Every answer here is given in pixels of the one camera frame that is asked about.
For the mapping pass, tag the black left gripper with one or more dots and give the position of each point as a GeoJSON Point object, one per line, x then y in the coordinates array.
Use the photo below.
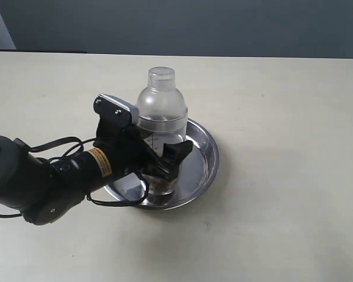
{"type": "Point", "coordinates": [118, 151]}

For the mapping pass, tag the clear plastic shaker bottle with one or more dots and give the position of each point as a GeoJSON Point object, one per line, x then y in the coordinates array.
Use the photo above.
{"type": "Point", "coordinates": [163, 113]}

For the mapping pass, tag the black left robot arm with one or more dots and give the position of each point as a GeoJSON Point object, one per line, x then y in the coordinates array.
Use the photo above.
{"type": "Point", "coordinates": [42, 183]}

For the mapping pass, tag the round stainless steel plate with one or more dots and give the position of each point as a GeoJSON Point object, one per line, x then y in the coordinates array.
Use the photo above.
{"type": "Point", "coordinates": [196, 174]}

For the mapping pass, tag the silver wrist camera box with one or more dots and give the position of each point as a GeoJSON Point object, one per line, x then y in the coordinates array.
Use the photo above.
{"type": "Point", "coordinates": [116, 111]}

